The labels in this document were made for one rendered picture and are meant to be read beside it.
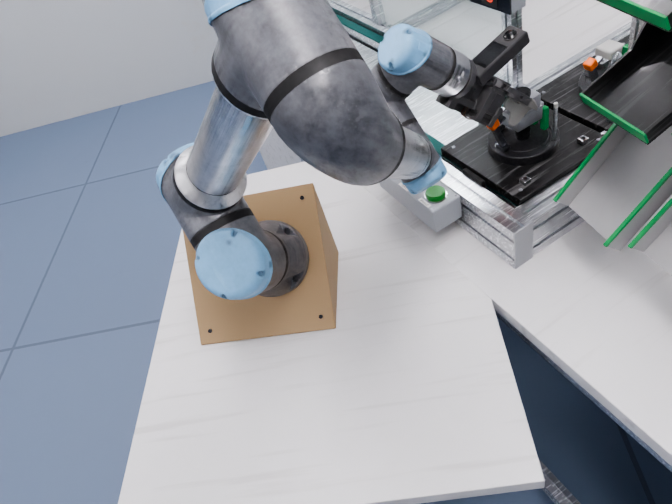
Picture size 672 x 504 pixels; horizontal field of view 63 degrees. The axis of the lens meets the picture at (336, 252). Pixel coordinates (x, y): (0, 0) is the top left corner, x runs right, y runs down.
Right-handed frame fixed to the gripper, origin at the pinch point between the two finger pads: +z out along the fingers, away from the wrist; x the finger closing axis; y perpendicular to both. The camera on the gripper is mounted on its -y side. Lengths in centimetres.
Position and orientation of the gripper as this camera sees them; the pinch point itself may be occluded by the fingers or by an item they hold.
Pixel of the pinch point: (524, 98)
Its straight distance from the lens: 115.9
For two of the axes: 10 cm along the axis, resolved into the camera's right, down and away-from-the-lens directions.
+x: 4.9, 5.4, -6.8
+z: 7.6, 1.1, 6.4
